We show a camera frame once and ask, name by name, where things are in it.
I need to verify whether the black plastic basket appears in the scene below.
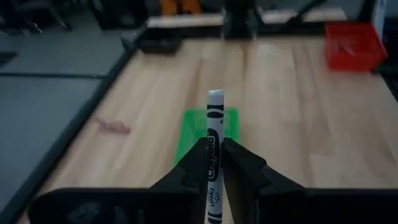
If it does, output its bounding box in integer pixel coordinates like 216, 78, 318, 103
136, 29, 183, 56

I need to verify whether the white crayon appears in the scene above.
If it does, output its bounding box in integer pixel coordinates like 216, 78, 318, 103
205, 89, 225, 224

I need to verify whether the green plastic basket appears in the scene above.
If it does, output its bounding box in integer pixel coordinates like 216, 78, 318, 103
174, 107, 240, 166

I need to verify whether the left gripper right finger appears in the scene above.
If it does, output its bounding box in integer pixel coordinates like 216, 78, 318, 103
223, 138, 307, 224

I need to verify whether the red plastic basket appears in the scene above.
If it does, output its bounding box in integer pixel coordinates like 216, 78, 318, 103
323, 22, 389, 73

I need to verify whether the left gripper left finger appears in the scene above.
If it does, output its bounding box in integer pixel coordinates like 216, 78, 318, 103
150, 137, 210, 224

